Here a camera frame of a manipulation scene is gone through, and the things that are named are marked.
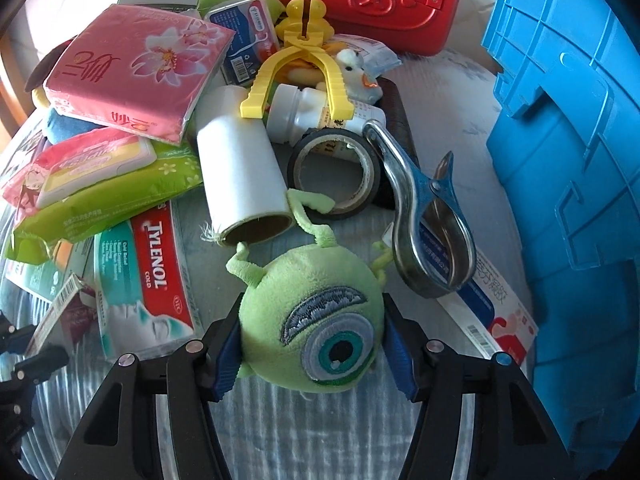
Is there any tylenol cold box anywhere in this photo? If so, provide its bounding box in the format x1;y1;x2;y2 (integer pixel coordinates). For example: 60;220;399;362
93;202;204;362

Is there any long toothpaste box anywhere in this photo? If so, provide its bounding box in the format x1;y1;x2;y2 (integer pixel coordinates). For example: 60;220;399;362
382;221;540;366

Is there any pink green wipes pack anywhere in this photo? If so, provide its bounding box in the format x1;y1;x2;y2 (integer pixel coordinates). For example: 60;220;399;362
2;128;203;264

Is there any green one-eyed monster plush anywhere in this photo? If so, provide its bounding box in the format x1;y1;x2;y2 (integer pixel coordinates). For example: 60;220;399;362
226;190;393;393

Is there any large metal clip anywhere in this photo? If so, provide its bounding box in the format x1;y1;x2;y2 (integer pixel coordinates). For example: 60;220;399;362
362;120;476;298

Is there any white lint roller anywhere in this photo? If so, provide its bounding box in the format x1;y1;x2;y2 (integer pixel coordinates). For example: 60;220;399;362
194;86;293;247

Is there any dark red knit hat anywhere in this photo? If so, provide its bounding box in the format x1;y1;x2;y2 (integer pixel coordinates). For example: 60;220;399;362
24;37;74;92

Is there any black tape roll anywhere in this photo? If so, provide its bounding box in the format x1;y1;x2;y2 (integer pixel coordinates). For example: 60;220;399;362
286;128;382;221

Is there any blue plastic storage crate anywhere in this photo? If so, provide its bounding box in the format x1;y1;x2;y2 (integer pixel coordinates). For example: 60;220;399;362
483;0;639;478

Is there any white duck toy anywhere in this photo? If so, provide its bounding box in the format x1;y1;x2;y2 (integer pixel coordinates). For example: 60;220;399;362
334;48;383;105

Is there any blue label floss pack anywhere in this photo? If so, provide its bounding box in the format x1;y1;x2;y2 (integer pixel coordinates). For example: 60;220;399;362
205;0;280;87

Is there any yellow plastic clamp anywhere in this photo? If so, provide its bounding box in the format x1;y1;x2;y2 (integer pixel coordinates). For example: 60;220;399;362
240;0;355;120

